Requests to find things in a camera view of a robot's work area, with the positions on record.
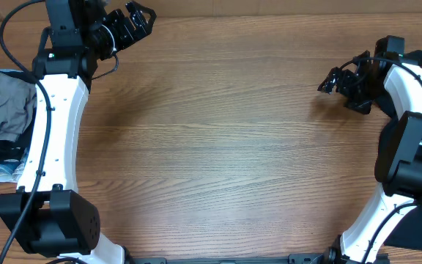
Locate brown cardboard backdrop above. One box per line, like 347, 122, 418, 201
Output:
0, 0, 422, 21

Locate grey shorts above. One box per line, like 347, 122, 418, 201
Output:
0, 72, 37, 142

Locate folded blue jeans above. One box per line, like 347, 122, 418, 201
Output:
0, 148, 29, 183

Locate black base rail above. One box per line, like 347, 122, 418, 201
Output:
130, 252, 391, 264

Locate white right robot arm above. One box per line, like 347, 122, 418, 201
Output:
318, 35, 422, 263

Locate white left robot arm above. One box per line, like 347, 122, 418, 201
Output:
0, 0, 157, 263

